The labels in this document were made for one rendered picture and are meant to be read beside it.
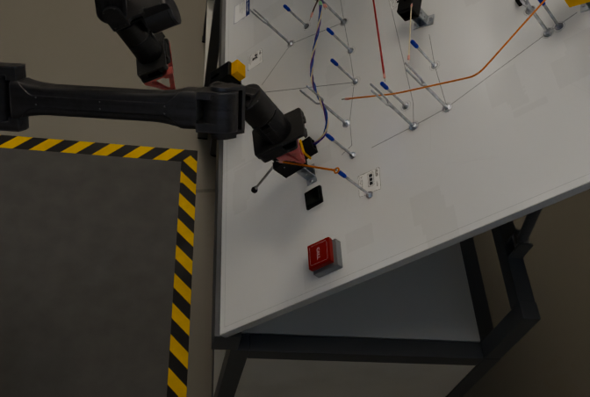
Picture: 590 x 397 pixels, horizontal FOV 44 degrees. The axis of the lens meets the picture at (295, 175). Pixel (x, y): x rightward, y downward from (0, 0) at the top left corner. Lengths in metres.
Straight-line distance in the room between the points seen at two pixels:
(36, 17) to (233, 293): 2.10
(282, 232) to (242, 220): 0.13
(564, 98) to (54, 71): 2.27
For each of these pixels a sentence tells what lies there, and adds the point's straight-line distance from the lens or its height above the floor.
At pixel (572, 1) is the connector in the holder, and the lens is 1.27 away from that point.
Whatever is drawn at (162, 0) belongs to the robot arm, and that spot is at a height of 1.28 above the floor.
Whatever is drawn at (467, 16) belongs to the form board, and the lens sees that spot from 1.46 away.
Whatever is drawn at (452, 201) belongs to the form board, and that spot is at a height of 1.28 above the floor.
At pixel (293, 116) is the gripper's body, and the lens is 1.30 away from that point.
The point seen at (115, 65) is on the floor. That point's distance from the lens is 3.13.
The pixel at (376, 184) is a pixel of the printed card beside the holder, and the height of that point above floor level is 1.18.
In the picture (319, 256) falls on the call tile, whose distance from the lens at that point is 1.32.
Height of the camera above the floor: 2.21
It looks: 51 degrees down
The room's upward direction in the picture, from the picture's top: 17 degrees clockwise
